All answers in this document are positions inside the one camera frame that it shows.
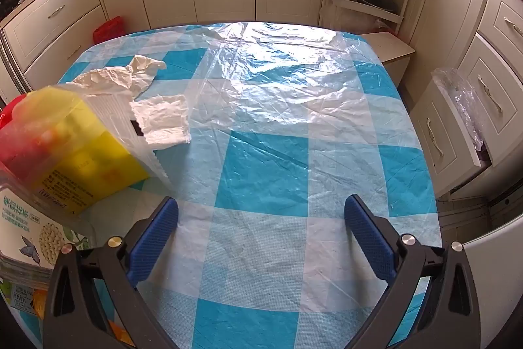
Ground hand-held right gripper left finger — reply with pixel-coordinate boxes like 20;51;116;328
43;196;180;349

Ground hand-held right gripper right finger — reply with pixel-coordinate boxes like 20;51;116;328
344;194;481;349

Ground white paper tissue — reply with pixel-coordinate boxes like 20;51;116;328
131;95;192;150

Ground white paper towel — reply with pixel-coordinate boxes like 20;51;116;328
71;55;167;104

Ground yellow red cardboard box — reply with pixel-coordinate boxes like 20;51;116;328
0;85;172;217

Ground open white drawer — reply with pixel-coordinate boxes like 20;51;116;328
409;79;507;202

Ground white box butterfly print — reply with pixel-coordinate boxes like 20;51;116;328
0;185;96;288

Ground blue white checkered tablecloth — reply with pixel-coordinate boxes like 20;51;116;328
16;21;444;349

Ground white refrigerator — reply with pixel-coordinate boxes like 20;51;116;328
447;185;523;349

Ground clear plastic bag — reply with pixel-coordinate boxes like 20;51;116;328
431;67;489;151

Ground red plastic object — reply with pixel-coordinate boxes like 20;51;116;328
0;95;27;129

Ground white wooden stool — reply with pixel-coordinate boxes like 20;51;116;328
360;32;415;88

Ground red plastic basket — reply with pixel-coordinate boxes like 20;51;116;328
93;16;127;44

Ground black wok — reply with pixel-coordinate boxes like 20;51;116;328
0;0;23;18

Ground silver metal rail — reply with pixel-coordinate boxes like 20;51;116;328
0;28;29;104

